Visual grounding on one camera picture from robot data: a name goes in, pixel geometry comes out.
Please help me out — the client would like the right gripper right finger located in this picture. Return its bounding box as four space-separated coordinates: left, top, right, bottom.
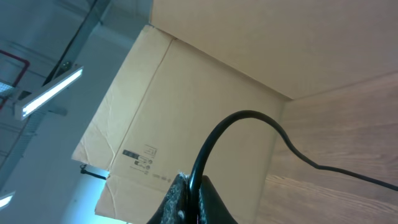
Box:
198 175 238 224

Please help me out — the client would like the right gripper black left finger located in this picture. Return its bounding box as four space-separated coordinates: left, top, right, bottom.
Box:
147 173 189 224

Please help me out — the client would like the thick black usb cable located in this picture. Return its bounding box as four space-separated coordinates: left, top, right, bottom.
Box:
186 110 398 224

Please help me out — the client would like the cardboard box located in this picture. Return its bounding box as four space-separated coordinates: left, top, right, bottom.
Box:
72 0 397 223

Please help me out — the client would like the ceiling light bar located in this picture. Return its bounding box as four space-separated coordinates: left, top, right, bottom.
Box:
14 65 84 121

